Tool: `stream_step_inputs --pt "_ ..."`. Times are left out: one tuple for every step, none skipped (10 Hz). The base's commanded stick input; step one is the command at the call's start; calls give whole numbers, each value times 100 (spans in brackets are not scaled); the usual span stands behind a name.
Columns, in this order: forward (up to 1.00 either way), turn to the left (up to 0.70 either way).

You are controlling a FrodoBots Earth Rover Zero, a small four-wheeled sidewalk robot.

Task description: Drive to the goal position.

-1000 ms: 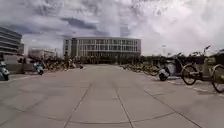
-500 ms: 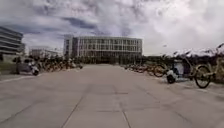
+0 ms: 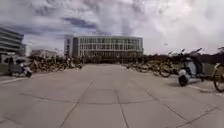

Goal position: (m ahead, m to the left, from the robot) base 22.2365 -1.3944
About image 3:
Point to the yellow bicycle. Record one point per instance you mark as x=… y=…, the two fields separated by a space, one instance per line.
x=218 y=77

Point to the parked scooter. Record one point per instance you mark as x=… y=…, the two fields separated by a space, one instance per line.
x=24 y=70
x=190 y=70

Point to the low pale building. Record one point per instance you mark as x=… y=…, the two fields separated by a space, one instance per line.
x=43 y=53

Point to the row of dark trees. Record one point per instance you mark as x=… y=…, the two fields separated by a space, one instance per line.
x=213 y=58

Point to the wide grey multi-storey building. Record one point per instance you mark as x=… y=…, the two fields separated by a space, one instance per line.
x=106 y=46

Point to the glass-fronted office building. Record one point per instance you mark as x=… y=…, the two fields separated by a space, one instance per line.
x=10 y=41

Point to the grey concrete slab pavement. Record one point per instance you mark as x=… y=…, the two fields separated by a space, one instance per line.
x=103 y=100

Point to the row of parked bicycles and scooters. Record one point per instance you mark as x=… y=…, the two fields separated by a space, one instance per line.
x=50 y=65
x=153 y=67

